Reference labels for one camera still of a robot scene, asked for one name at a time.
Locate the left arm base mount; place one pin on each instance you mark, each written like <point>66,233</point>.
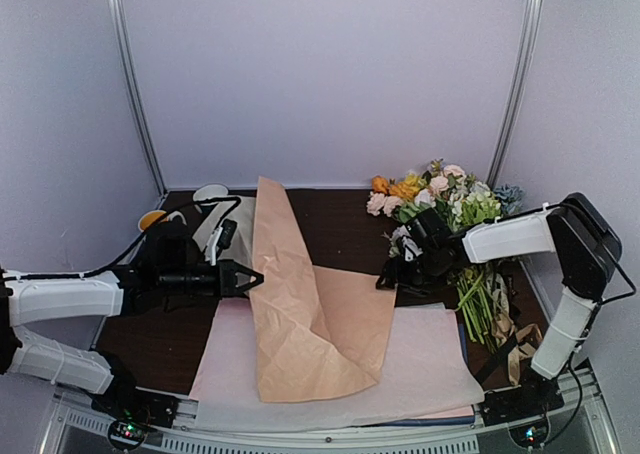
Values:
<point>135,416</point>

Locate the right aluminium frame post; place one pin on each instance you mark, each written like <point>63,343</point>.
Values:
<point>526,48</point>

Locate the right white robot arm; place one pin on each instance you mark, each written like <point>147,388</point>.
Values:
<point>587,248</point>

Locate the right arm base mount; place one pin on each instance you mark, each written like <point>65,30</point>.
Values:
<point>523,413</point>

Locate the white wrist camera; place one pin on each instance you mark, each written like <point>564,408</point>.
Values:
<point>220,240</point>
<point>401,244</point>

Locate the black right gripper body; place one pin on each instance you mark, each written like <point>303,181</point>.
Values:
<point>421,274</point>

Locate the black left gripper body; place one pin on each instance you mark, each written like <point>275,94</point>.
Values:
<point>176,282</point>

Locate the aluminium frame post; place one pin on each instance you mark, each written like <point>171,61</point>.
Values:
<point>526,48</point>
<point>118,16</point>

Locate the stack of pastel paper sheets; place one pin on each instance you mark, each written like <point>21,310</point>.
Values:
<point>423,373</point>

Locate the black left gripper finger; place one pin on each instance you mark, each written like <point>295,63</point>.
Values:
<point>231,267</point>
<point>230,288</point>

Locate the patterned mug with yellow inside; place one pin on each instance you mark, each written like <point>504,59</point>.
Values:
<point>154,217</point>

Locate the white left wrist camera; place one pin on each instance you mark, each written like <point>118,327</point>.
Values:
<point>220,240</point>

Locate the beige top wrapping paper sheet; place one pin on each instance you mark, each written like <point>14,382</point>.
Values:
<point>242,243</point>

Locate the left aluminium frame post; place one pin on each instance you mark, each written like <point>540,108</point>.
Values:
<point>118,16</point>

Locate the beige ribbon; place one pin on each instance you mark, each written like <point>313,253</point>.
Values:
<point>503,325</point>

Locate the front aluminium rail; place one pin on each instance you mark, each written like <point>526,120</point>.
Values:
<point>582,425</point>

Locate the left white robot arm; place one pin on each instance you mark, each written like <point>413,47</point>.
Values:
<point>28,298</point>

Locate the white bowl with dark outside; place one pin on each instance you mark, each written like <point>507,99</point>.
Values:
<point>206,195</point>

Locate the peach wrapping paper sheet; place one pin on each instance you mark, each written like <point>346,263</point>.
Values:
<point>321,333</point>

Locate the pile of fake flowers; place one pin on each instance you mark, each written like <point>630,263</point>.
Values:
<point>461,201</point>

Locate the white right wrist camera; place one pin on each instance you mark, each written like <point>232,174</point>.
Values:
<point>401,244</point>

